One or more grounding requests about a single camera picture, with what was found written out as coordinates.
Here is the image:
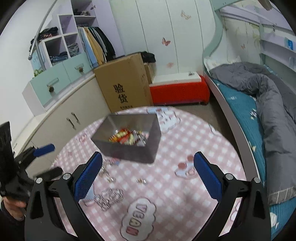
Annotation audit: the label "grey metal jewelry box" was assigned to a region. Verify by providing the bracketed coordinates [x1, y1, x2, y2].
[91, 114, 161, 164]

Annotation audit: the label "person's left hand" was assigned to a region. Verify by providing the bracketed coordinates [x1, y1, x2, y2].
[3, 197, 27, 221]

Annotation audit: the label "white low cabinet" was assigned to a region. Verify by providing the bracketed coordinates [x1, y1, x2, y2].
[13, 75, 110, 177]

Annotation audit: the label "lilac stair shelf unit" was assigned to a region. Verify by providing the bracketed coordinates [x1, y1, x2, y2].
[30, 1, 125, 69]

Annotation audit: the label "white wardrobe doors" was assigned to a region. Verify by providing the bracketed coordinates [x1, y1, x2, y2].
[110, 0, 215, 75]

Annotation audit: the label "teal bunk bed frame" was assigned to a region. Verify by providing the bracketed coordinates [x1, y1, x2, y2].
[202, 0, 296, 241]

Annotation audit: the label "teal bed sheet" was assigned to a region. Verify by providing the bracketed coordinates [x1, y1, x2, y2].
[213, 79, 295, 239]

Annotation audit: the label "silver chain necklace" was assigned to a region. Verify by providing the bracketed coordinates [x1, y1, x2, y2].
[93, 188, 125, 212]

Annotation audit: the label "grey duvet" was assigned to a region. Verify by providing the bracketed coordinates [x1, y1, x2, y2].
[210, 62, 295, 205]

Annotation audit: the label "pink checkered tablecloth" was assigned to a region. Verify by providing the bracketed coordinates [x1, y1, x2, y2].
[49, 105, 247, 241]

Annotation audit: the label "hanging clothes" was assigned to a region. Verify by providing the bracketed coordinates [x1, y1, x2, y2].
[77, 26, 116, 69]

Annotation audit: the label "person's left forearm black sleeve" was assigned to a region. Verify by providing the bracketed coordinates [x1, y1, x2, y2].
[1, 201, 25, 241]

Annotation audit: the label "mint drawer unit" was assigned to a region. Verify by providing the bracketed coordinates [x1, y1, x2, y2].
[22, 53, 91, 116]

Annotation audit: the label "red storage ottoman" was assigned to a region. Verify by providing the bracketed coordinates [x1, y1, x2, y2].
[149, 75, 210, 105]

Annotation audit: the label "red bead bracelet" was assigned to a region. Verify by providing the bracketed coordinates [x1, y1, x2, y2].
[108, 129, 130, 144]

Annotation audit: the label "grey metal handrail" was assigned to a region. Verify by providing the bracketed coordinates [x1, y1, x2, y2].
[28, 0, 57, 71]

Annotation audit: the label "small silver earrings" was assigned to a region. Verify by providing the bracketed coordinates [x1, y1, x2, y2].
[137, 178, 147, 185]

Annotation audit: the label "brown cardboard box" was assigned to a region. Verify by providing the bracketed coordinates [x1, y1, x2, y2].
[94, 53, 154, 113]

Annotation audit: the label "green plant decoration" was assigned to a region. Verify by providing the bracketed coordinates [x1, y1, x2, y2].
[34, 69, 43, 77]

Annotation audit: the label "lilac wall shelves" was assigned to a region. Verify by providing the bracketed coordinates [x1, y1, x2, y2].
[259, 9, 295, 72]

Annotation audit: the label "dark folded clothes pile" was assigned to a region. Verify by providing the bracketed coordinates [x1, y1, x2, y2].
[37, 27, 58, 43]

